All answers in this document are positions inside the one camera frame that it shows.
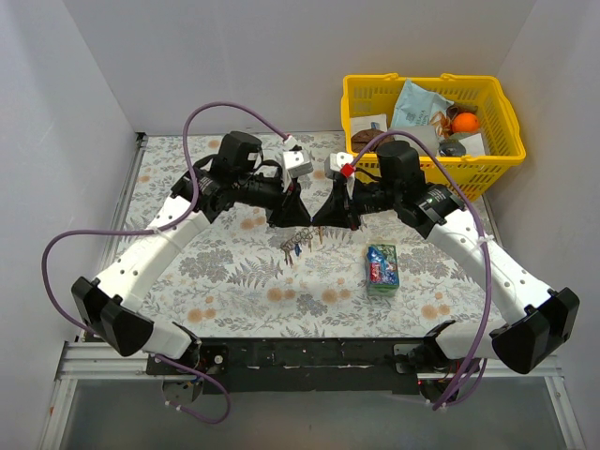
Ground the white paper in basket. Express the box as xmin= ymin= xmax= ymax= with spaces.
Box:
xmin=351 ymin=113 xmax=388 ymax=136

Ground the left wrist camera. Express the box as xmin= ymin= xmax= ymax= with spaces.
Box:
xmin=281 ymin=149 xmax=313 ymax=191

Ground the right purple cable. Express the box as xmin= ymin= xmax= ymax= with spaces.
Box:
xmin=349 ymin=129 xmax=493 ymax=412

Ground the yellow plastic basket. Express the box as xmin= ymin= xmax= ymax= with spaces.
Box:
xmin=340 ymin=73 xmax=526 ymax=201

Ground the light blue pouch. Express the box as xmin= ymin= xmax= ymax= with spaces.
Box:
xmin=390 ymin=79 xmax=454 ymax=128

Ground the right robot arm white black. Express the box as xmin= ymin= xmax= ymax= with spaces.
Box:
xmin=312 ymin=141 xmax=580 ymax=374

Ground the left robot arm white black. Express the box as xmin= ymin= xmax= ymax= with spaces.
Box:
xmin=71 ymin=131 xmax=312 ymax=375

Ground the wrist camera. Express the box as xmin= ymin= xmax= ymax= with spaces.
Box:
xmin=324 ymin=152 xmax=356 ymax=198
xmin=281 ymin=149 xmax=313 ymax=191

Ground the green sponge pack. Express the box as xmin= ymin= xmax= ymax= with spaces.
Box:
xmin=366 ymin=244 xmax=400 ymax=296

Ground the brown round item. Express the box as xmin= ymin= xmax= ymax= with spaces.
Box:
xmin=351 ymin=128 xmax=394 ymax=154

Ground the grey box in basket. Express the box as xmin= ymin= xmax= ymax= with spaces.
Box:
xmin=393 ymin=125 xmax=440 ymax=157

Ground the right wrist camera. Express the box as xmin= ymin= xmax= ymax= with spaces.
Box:
xmin=324 ymin=152 xmax=356 ymax=198

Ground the floral table mat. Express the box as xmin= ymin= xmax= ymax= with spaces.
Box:
xmin=83 ymin=131 xmax=526 ymax=339

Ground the orange fruit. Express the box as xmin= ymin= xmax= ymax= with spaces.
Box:
xmin=451 ymin=112 xmax=480 ymax=133

